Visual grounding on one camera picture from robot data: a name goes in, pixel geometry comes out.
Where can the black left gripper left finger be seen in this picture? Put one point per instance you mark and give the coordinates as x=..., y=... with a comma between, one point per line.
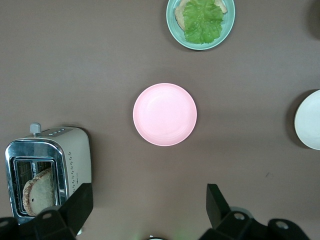
x=77, y=202

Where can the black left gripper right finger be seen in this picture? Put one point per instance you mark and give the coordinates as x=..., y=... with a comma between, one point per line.
x=216, y=205

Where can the green lettuce leaf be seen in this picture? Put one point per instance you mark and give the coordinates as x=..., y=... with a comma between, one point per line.
x=202, y=22

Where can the beige and chrome toaster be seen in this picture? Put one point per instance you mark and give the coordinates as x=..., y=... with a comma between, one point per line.
x=77, y=155

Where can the green plate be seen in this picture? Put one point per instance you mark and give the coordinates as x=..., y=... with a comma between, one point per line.
x=228, y=22

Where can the brown table cover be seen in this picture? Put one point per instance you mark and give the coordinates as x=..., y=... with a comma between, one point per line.
x=75, y=75

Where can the wide pink bowl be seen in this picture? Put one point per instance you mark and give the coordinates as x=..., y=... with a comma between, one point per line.
x=165, y=115

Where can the toast slice with seeded crust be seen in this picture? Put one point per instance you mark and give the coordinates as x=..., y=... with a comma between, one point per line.
x=40, y=192

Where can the wide beige bowl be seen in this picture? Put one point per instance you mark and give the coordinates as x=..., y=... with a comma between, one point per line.
x=310, y=120

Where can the brown bread slice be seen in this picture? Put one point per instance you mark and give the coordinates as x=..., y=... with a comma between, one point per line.
x=178, y=13

